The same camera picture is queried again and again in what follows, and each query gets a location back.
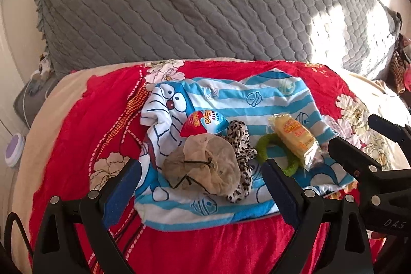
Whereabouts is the red floral blanket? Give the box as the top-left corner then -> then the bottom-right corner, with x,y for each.
29,59 -> 402,274

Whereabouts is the yellow cake snack packet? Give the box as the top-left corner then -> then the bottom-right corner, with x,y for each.
267,113 -> 323,172

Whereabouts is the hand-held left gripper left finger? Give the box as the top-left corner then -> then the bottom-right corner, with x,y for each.
32,158 -> 142,274

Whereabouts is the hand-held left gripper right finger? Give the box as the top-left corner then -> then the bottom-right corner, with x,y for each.
261,158 -> 375,274

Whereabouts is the blue striped cartoon towel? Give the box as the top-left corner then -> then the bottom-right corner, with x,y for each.
133,69 -> 357,232

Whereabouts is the grey quilted headboard cover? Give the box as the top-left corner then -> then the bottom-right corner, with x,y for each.
35,0 -> 403,80

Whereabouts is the pile of clothes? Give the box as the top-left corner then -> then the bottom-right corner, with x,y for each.
387,33 -> 411,95

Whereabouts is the leopard print scrunchie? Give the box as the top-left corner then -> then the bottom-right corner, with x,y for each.
221,120 -> 259,204

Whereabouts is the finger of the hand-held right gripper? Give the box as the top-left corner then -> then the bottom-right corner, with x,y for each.
368,114 -> 411,147
328,137 -> 386,185

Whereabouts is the small white trinket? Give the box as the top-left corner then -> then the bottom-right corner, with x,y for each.
37,52 -> 52,75

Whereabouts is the sheer pink scrunchie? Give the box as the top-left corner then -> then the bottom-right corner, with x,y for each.
161,134 -> 241,197

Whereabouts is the round purple lid container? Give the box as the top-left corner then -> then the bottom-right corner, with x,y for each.
4,133 -> 25,168

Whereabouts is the white wardrobe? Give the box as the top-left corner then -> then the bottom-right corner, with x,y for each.
0,0 -> 33,185

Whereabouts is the green fuzzy scrunchie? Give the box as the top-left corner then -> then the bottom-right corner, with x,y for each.
256,134 -> 305,178

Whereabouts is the red toy egg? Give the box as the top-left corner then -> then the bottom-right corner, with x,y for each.
180,109 -> 229,138

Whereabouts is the grey nightstand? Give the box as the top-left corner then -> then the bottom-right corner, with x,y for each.
13,75 -> 60,127

